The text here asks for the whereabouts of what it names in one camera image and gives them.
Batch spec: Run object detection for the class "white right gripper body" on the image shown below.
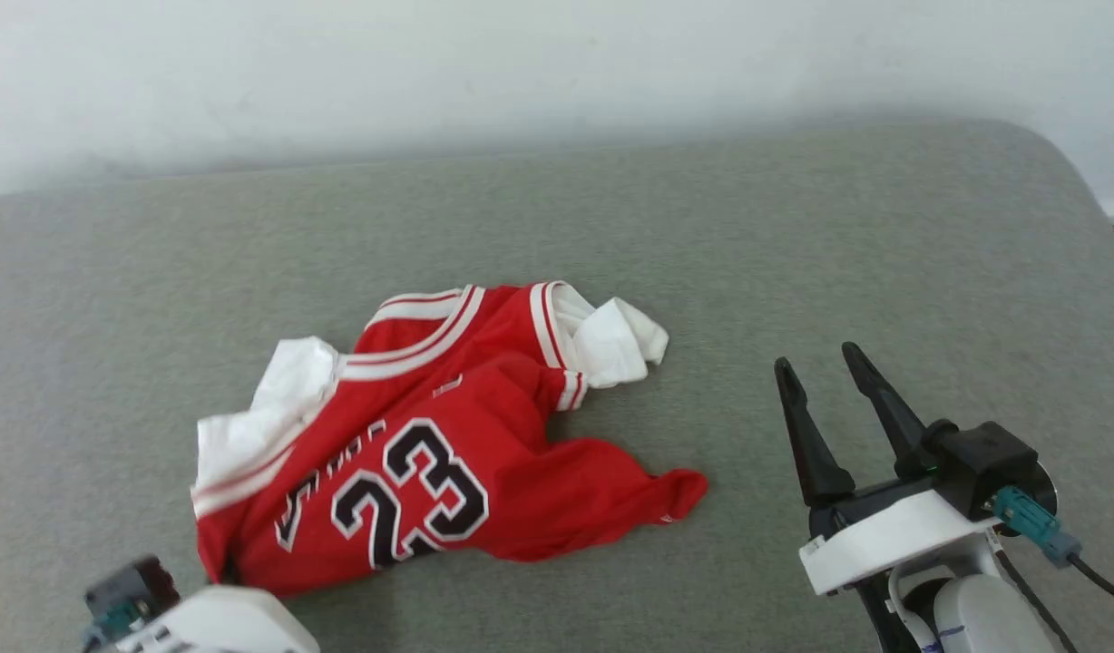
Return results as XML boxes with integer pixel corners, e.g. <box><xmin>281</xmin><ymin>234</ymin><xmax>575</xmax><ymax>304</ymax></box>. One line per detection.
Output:
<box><xmin>798</xmin><ymin>475</ymin><xmax>1001</xmax><ymax>598</ymax></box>

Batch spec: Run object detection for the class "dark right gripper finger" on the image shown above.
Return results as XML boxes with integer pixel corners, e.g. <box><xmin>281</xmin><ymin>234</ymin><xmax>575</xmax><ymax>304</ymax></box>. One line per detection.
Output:
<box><xmin>840</xmin><ymin>341</ymin><xmax>930</xmax><ymax>482</ymax></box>
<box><xmin>774</xmin><ymin>356</ymin><xmax>856</xmax><ymax>509</ymax></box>

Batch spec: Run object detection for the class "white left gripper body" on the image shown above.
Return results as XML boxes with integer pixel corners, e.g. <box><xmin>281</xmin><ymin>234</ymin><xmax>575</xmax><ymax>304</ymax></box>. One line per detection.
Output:
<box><xmin>112</xmin><ymin>585</ymin><xmax>321</xmax><ymax>653</ymax></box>

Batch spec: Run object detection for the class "red basketball jersey number 23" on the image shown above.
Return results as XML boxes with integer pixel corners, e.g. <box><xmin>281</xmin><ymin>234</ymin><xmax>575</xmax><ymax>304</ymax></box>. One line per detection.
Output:
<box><xmin>191</xmin><ymin>280</ymin><xmax>709</xmax><ymax>598</ymax></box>

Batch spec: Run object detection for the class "grey fabric sofa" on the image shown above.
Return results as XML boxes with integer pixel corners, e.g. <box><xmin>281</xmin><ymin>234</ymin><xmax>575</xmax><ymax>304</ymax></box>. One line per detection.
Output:
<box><xmin>0</xmin><ymin>116</ymin><xmax>1114</xmax><ymax>653</ymax></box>

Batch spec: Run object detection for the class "teal left camera connector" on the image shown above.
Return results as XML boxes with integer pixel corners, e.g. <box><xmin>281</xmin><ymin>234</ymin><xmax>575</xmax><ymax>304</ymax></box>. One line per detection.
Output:
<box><xmin>83</xmin><ymin>600</ymin><xmax>144</xmax><ymax>650</ymax></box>

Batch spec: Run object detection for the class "teal camera connector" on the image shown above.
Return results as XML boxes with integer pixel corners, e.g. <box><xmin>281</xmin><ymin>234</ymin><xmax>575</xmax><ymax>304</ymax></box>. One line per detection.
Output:
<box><xmin>992</xmin><ymin>486</ymin><xmax>1085</xmax><ymax>570</ymax></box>
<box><xmin>83</xmin><ymin>600</ymin><xmax>144</xmax><ymax>650</ymax></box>

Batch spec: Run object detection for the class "teal right camera connector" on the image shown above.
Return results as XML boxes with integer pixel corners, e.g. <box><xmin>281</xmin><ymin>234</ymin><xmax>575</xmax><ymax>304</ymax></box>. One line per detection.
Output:
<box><xmin>992</xmin><ymin>486</ymin><xmax>1085</xmax><ymax>570</ymax></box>

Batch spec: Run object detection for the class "black right camera cable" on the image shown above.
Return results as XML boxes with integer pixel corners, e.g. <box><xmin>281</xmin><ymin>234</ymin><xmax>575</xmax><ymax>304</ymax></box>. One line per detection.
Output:
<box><xmin>1065</xmin><ymin>553</ymin><xmax>1114</xmax><ymax>610</ymax></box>

